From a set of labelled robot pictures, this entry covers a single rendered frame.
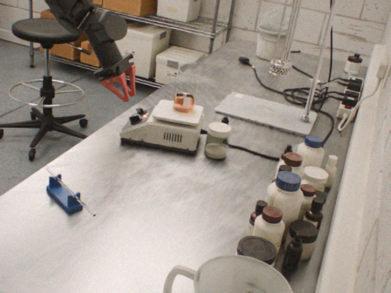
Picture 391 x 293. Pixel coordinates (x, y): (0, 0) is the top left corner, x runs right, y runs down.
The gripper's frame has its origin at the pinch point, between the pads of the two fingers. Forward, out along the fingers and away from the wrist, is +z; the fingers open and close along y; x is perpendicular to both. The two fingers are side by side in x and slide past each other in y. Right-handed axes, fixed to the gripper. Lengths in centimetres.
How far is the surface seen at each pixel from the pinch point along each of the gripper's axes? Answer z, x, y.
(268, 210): 20, -39, -29
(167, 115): 8.0, -7.9, 0.5
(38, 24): -21, 110, 106
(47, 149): 40, 130, 87
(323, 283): 24, -50, -45
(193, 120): 11.3, -13.4, 1.9
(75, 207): 9.0, -3.1, -36.4
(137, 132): 8.8, 0.1, -3.5
